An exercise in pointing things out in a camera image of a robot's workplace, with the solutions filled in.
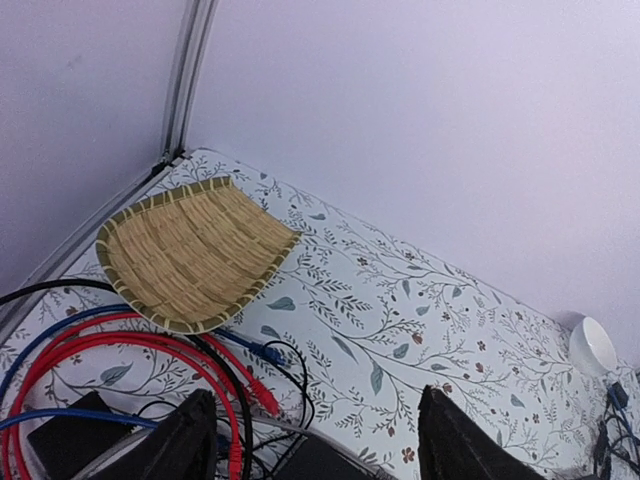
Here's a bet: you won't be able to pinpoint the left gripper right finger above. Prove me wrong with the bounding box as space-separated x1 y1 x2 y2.
418 385 541 480

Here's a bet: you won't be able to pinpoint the left aluminium frame post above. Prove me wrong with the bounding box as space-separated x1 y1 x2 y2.
159 0 219 164

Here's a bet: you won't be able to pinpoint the black ethernet cable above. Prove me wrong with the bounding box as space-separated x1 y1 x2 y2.
589 369 640 480

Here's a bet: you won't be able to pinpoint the white bowl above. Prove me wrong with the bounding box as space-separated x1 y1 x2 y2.
569 317 618 377

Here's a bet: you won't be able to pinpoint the red ethernet cables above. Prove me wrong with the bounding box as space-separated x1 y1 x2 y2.
0 313 280 480

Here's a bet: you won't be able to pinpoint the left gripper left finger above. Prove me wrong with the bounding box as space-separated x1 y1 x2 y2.
93 389 218 480

